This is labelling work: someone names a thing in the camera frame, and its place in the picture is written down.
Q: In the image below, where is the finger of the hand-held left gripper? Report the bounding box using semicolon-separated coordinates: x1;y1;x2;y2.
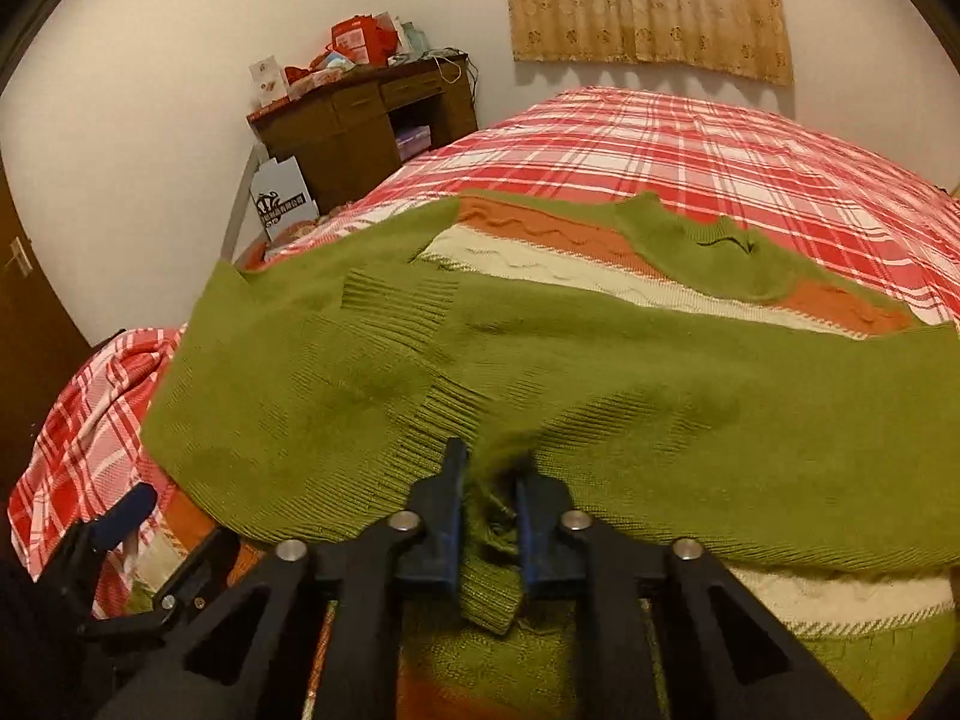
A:
81;525;242;650
56;484;160;587

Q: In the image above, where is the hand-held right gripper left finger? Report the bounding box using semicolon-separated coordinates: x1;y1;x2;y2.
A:
94;436;472;720

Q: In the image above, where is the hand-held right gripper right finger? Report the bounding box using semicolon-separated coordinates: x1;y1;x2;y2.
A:
514;469;872;720

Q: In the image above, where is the green striped knit sweater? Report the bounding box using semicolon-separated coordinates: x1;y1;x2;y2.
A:
127;191;960;720

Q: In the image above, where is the dark wooden door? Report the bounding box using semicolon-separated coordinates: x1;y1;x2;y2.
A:
0;157;95;496

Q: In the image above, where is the grey metal bar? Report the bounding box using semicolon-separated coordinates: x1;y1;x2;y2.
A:
219;141;269;265

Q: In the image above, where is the white printed cardboard box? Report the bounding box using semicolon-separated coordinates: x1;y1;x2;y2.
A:
250;155;320;242

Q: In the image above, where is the red plaid bed blanket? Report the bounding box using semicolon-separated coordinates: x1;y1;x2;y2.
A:
7;86;960;601

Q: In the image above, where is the brown wooden desk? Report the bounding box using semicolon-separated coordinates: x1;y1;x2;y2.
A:
247;54;479;212

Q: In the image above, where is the white card box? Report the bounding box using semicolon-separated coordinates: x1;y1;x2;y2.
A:
250;56;290;110

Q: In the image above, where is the pale teal box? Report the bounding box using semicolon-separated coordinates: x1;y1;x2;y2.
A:
391;19;433;58

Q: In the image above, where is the red gift bag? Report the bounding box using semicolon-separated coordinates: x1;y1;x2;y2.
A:
331;13;400;67

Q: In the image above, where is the beige patterned curtain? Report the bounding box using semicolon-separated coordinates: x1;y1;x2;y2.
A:
501;0;794;87

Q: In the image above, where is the white cable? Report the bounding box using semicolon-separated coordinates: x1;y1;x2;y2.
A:
431;47;482;89

